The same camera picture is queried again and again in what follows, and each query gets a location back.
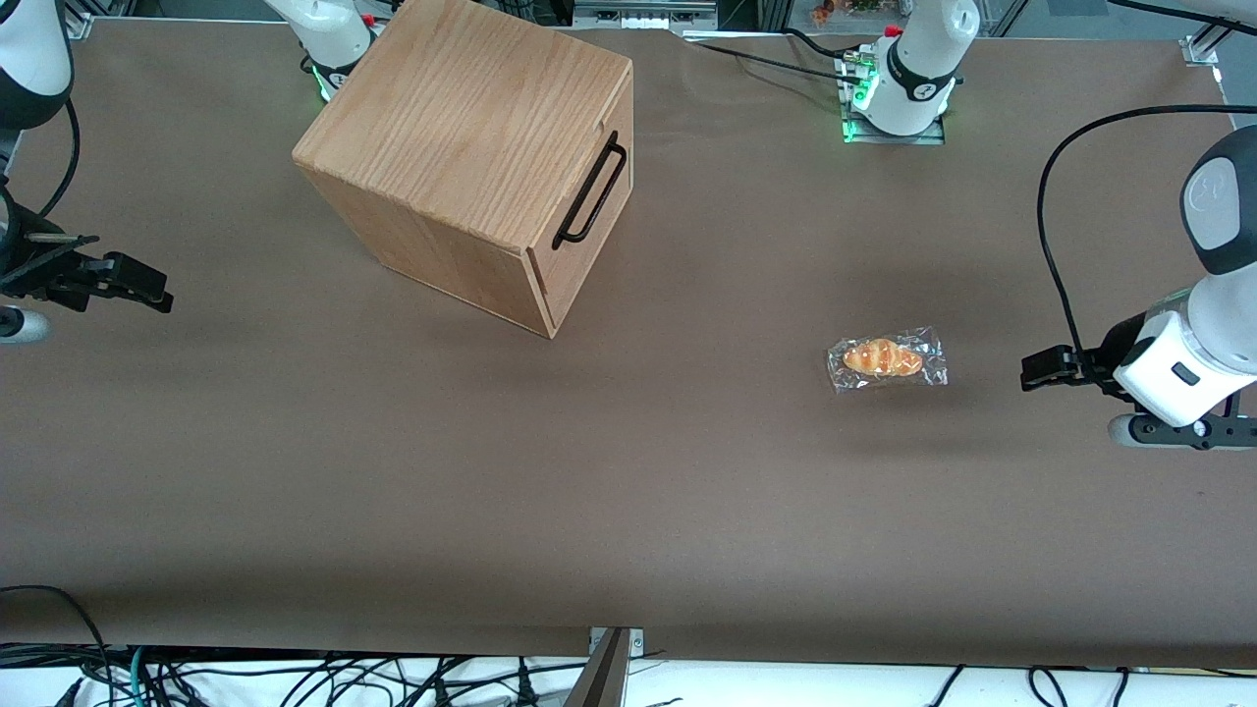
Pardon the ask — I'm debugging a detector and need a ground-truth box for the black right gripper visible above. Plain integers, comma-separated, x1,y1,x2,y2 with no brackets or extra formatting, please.
0,232,176,315

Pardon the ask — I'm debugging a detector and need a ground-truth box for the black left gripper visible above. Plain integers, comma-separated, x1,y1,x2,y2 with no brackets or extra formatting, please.
1021,312,1152,396

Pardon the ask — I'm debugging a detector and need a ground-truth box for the wooden drawer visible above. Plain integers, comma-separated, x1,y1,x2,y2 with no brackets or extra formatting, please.
527,64,635,298

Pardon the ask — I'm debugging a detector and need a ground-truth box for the black metal drawer handle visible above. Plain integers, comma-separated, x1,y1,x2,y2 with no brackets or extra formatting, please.
552,131,629,252

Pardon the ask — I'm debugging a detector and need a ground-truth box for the wooden drawer cabinet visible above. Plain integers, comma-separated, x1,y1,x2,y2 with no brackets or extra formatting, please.
292,0,635,340

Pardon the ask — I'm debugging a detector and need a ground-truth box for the bread roll in clear wrapper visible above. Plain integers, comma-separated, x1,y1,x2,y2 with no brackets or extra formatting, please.
825,326,950,396

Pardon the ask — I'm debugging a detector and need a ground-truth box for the table cover sheet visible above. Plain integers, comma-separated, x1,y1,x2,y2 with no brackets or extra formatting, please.
0,18,1257,671

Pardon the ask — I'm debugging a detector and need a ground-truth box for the orange toy food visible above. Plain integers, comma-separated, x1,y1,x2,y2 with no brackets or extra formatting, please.
807,0,885,26

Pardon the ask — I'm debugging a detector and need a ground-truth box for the grey power strip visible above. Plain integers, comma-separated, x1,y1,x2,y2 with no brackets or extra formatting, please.
573,0,720,30

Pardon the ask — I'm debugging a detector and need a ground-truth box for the brown slanted bar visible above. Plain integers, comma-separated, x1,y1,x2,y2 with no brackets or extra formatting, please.
563,628,631,707

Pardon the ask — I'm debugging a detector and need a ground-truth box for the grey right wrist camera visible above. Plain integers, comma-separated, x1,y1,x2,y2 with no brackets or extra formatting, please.
0,306,50,344

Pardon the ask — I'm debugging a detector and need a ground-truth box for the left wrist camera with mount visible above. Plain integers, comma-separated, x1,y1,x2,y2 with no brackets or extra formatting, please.
1108,410,1257,453

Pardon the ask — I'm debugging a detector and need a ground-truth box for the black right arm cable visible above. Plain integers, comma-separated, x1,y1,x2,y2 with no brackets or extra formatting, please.
34,96,82,222

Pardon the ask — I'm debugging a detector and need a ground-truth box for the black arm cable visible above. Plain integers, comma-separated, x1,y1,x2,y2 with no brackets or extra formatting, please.
34,96,82,222
1036,103,1257,369

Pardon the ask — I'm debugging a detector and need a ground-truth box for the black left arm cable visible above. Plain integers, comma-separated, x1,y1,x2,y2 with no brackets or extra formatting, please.
1036,103,1257,369

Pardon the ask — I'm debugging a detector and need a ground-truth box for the black looped cable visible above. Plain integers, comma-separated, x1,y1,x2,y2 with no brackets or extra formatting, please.
0,584,114,707

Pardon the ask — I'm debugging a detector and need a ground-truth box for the short thin black cable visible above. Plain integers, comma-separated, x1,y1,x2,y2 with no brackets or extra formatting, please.
781,27,867,60

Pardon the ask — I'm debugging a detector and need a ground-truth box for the long thin black cable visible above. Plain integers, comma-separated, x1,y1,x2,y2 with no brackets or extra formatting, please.
683,37,865,84

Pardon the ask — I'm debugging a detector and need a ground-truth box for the tangled black cable bundle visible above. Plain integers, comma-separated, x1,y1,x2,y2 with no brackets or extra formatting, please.
0,643,590,707

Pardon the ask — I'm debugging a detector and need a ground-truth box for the small metal edge bracket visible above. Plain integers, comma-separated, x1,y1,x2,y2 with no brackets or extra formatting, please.
587,626,646,661

